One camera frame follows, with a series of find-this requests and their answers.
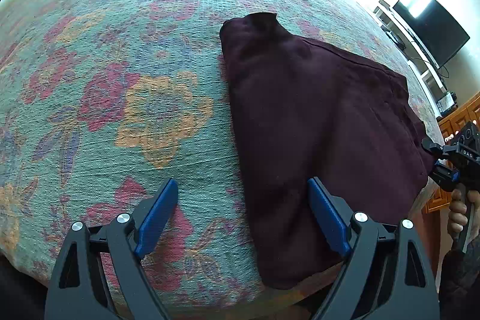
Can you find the person's right hand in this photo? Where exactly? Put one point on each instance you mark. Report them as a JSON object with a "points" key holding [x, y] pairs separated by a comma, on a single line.
{"points": [[456, 217]]}

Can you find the small black and white device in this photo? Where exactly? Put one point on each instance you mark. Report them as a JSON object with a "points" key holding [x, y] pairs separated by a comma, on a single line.
{"points": [[446, 101]]}

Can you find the floral bedspread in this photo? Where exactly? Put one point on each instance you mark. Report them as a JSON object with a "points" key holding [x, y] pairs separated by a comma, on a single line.
{"points": [[112, 98]]}

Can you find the black flat television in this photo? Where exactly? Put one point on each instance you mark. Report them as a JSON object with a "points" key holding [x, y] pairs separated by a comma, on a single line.
{"points": [[431, 24]]}

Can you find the maroon pants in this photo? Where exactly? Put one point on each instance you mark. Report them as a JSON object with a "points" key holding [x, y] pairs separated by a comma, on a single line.
{"points": [[318, 117]]}

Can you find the white television stand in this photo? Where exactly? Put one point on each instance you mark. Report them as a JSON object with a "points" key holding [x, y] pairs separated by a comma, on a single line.
{"points": [[427, 78]]}

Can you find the wooden cabinet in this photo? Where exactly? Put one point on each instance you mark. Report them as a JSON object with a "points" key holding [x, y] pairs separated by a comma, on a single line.
{"points": [[467, 110]]}

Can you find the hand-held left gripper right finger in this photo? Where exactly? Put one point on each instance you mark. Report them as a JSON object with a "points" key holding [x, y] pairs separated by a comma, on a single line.
{"points": [[328, 218]]}

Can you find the person's right forearm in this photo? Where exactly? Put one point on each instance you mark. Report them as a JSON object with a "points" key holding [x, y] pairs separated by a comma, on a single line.
{"points": [[457, 282]]}

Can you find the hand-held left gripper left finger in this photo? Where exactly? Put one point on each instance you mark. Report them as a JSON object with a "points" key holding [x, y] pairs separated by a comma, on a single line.
{"points": [[157, 218]]}

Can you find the black set-top box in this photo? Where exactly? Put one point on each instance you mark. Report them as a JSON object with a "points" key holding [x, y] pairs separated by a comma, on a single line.
{"points": [[395, 39]]}

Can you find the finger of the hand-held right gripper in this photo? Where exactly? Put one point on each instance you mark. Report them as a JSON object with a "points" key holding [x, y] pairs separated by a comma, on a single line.
{"points": [[431, 145], [444, 177]]}

